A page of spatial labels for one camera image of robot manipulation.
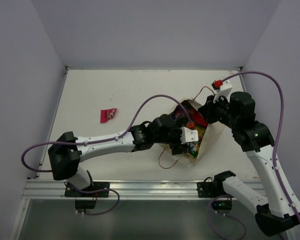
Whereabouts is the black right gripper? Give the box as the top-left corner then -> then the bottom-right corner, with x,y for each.
198,92 -> 240,131

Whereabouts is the beige paper bag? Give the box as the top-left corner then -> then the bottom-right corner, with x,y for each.
169,96 -> 225,167

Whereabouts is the green yellow snack packet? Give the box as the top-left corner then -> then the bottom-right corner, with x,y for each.
187,142 -> 200,159

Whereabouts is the small pink candy packet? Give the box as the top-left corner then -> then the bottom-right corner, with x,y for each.
100,108 -> 118,124

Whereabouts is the red white snack packet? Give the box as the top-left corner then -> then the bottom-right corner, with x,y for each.
189,108 -> 208,129

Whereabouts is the purple Fox's candy packet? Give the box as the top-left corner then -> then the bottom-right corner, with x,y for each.
169,105 -> 196,124

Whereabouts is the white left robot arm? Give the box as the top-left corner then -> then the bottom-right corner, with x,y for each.
48,114 -> 198,197

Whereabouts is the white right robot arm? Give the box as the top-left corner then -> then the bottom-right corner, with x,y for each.
197,91 -> 300,237

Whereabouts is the black right control box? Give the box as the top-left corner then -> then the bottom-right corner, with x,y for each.
210,199 -> 233,211

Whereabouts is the black control box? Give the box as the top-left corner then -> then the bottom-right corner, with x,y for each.
74,199 -> 97,212
210,199 -> 233,211

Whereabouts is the black left control box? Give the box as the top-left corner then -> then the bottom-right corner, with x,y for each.
74,199 -> 97,212

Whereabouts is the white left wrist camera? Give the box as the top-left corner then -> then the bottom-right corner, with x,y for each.
180,127 -> 199,145

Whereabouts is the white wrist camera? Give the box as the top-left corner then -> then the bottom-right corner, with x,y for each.
180,127 -> 199,145
211,79 -> 233,103

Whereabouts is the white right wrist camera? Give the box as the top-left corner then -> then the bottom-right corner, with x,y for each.
211,79 -> 233,103

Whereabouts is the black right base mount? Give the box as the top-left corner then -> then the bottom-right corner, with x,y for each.
196,177 -> 225,198

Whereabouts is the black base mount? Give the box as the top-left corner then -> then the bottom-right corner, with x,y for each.
196,177 -> 225,198
64,181 -> 110,198

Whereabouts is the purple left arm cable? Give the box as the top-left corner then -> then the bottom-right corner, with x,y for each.
20,94 -> 195,173

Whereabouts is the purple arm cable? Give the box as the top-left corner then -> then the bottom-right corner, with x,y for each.
221,71 -> 300,240
20,94 -> 195,173

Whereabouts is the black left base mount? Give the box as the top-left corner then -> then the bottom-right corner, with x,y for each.
64,181 -> 110,198

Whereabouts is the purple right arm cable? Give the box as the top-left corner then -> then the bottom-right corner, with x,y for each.
221,71 -> 300,240

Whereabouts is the aluminium mounting rail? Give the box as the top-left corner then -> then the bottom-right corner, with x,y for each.
21,179 -> 266,201

